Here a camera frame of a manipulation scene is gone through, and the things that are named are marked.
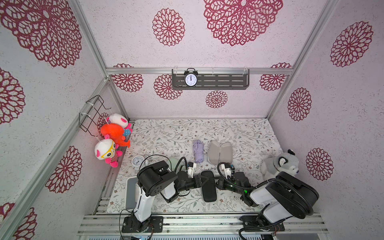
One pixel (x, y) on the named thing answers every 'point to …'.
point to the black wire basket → (86, 117)
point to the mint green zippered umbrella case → (174, 161)
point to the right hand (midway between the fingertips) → (209, 179)
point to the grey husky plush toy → (273, 165)
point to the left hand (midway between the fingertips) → (208, 180)
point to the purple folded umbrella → (199, 151)
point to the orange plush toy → (114, 132)
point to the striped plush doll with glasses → (105, 149)
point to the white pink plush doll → (118, 118)
